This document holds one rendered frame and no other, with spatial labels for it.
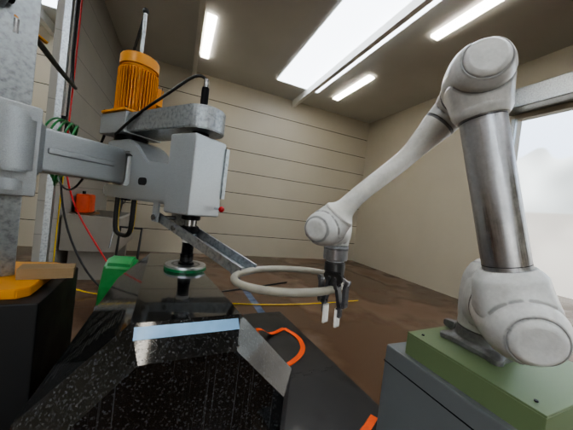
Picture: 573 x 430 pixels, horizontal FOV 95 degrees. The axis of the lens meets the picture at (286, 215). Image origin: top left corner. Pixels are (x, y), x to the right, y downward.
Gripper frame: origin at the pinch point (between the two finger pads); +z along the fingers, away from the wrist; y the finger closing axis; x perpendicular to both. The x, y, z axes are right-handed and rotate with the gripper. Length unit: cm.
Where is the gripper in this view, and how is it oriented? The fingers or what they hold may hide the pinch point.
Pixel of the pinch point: (331, 315)
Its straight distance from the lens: 105.3
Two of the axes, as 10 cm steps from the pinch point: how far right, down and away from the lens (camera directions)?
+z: -0.8, 10.0, -0.1
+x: -7.0, -0.6, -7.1
